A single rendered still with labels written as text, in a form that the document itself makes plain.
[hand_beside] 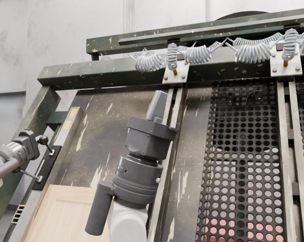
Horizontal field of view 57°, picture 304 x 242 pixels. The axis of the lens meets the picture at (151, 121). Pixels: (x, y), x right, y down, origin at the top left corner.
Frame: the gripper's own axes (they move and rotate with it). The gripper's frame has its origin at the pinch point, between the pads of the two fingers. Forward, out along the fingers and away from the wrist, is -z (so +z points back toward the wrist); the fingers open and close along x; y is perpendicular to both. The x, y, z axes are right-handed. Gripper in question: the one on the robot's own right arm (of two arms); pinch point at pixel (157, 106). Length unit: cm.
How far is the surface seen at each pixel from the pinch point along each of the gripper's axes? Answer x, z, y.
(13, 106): 585, 42, 72
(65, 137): 76, 19, 11
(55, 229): 50, 48, 8
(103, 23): 383, -133, 129
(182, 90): 43, -14, 41
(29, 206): 63, 46, 1
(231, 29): 25, -37, 40
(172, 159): 30.3, 13.0, 34.2
